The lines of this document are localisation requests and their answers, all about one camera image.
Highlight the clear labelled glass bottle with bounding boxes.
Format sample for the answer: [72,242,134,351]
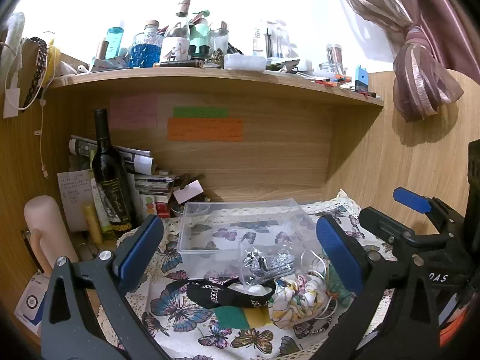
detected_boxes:
[162,0,191,63]

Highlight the small glass jar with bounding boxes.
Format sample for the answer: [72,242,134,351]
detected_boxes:
[326,44,344,73]

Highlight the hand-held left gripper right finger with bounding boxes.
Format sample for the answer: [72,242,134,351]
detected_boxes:
[316,214,439,360]

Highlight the yellow tube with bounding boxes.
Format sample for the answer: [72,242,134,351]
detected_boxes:
[83,205,103,245]

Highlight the white elastic cord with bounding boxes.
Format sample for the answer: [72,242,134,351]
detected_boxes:
[299,249,338,320]

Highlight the clear bag with silver foil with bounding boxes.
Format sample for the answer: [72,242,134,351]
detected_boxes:
[239,238,301,286]

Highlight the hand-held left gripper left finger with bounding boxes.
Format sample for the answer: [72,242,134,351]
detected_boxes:
[40,214,169,360]

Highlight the clear plastic package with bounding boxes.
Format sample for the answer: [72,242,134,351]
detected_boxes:
[254,20,292,59]

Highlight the wooden shelf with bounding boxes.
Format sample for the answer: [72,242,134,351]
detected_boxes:
[47,67,385,108]

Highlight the pink sticky note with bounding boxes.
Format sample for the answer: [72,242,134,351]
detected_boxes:
[109,94,158,129]

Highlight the orange sticky note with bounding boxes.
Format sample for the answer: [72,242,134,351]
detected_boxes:
[167,118,244,142]

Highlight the butterfly printed cloth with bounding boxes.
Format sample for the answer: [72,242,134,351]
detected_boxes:
[120,189,399,360]

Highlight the clear plastic container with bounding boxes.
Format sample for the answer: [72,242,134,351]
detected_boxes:
[177,198,320,268]

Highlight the pink cylinder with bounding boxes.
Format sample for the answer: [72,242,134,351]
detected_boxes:
[24,195,79,275]

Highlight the brown pen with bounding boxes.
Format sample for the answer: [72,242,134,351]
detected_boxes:
[153,60,205,69]

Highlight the floral scrunchie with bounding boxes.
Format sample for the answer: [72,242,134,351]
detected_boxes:
[270,272,338,330]

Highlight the green sticky note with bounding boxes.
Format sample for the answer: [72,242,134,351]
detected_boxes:
[173,107,229,118]

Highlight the green and yellow sponge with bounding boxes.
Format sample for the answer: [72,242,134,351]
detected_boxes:
[214,304,273,334]

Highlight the rolled printed papers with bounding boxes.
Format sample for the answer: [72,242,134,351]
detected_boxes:
[68,134,155,175]

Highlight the mint green spray bottle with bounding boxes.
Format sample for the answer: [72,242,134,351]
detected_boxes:
[189,9,211,55]

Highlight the teal tube bottle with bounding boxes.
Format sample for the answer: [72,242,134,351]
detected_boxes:
[106,27,125,59]

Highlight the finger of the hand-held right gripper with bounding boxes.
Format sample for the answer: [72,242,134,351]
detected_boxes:
[359,206,432,257]
[392,187,471,235]

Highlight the handwritten paper note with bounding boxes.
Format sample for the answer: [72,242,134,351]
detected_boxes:
[57,170,95,232]

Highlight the white cable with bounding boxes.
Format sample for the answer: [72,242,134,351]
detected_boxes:
[34,79,50,179]

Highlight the pile of papers and cards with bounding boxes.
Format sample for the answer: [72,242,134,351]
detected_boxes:
[133,172,206,219]

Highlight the clear bottle with silver cap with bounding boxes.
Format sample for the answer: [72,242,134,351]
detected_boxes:
[209,21,230,56]

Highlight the white and blue box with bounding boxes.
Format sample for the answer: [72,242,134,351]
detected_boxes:
[14,271,52,337]

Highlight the black sock with chain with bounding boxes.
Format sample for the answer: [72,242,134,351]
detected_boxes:
[165,277,277,310]

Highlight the mauve striped curtain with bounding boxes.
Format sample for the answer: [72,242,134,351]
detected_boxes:
[324,0,480,123]

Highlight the white flat box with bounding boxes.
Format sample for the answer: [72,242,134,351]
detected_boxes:
[224,53,266,71]

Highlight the dark wine bottle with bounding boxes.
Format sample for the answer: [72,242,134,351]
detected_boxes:
[91,109,136,235]

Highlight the small blue box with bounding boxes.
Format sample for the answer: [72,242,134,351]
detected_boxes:
[355,65,369,94]

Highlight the green knitted cloth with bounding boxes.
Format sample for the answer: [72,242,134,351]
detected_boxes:
[324,262,355,307]

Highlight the blue faceted glass bottle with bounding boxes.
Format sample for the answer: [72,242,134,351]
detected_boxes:
[129,20,164,68]

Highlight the black lace band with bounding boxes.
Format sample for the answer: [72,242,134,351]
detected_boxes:
[20,37,48,110]

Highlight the white power adapter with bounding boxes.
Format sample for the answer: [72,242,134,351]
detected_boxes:
[3,88,22,119]

